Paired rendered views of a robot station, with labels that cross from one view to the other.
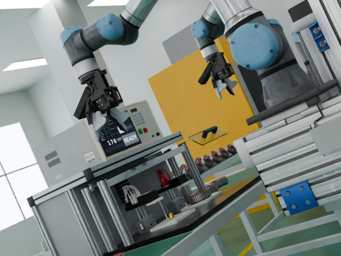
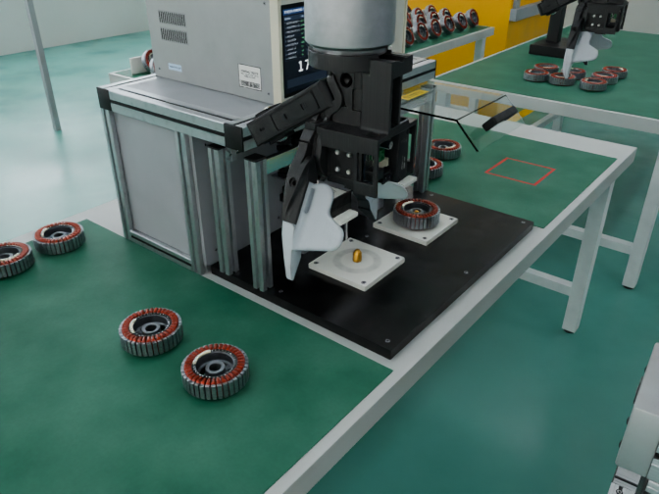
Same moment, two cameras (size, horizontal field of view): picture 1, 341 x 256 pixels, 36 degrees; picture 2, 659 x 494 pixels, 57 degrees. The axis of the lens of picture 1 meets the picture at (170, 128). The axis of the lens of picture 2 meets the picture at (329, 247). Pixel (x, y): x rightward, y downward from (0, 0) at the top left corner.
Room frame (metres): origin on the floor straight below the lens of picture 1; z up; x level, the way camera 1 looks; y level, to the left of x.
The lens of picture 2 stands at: (1.05, 0.15, 1.46)
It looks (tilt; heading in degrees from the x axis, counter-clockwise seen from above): 29 degrees down; 3
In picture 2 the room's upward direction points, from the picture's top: straight up
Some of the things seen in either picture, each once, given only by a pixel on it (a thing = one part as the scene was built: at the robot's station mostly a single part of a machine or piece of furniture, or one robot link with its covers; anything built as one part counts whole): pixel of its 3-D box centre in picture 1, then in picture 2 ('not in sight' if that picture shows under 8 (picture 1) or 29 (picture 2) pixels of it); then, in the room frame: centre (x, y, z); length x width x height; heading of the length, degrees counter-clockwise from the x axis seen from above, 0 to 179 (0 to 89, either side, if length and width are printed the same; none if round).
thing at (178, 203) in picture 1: (175, 205); (367, 199); (2.48, 0.13, 0.80); 0.08 x 0.05 x 0.06; 145
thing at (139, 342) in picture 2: not in sight; (151, 330); (1.94, 0.52, 0.77); 0.11 x 0.11 x 0.04
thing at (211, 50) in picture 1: (210, 52); not in sight; (2.35, -0.31, 1.37); 0.08 x 0.08 x 0.05
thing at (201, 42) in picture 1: (203, 36); not in sight; (2.35, -0.31, 1.45); 0.09 x 0.08 x 0.11; 51
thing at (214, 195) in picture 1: (201, 200); (415, 222); (2.39, 0.01, 0.78); 0.15 x 0.15 x 0.01; 55
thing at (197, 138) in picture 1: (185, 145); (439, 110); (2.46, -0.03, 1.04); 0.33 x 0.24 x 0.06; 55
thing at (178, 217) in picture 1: (172, 219); (357, 262); (2.19, 0.15, 0.78); 0.15 x 0.15 x 0.01; 55
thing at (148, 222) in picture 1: (146, 223); not in sight; (2.28, 0.27, 0.80); 0.08 x 0.05 x 0.06; 145
